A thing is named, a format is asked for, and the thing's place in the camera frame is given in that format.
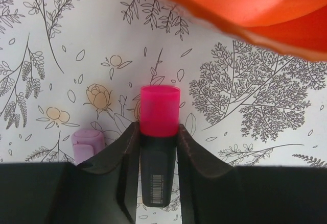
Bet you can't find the lilac pastel highlighter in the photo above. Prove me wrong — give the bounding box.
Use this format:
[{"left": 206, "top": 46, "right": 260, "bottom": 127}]
[{"left": 71, "top": 129, "right": 105, "bottom": 164}]

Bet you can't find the orange round desk organizer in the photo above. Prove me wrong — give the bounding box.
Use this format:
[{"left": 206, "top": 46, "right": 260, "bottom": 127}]
[{"left": 159, "top": 0, "right": 326, "bottom": 61}]

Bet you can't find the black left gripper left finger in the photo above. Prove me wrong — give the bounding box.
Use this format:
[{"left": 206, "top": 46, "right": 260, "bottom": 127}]
[{"left": 48, "top": 122, "right": 140, "bottom": 223}]

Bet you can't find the pink cap black highlighter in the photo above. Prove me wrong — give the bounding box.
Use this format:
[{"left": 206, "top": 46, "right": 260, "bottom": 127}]
[{"left": 139, "top": 85, "right": 180, "bottom": 208}]

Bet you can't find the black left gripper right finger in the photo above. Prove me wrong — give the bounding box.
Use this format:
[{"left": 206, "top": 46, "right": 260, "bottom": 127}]
[{"left": 177, "top": 125, "right": 326, "bottom": 223}]

